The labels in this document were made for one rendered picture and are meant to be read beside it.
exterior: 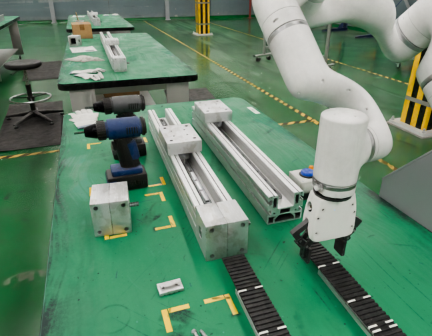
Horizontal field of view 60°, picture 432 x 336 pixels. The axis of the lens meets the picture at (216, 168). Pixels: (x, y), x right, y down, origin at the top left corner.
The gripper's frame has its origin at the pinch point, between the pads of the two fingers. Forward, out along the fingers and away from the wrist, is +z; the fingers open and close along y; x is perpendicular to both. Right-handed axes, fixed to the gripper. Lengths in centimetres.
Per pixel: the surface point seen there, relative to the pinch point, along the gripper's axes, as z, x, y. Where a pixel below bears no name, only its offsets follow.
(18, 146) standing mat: 80, 295, -120
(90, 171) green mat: 4, 64, -49
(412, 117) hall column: 69, 229, 254
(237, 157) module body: -4.5, 42.2, -4.3
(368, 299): 0.8, -13.9, 1.4
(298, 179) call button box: -1.9, 28.2, 9.1
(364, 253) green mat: 4.0, 0.8, 12.2
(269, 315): 0.5, -12.2, -18.2
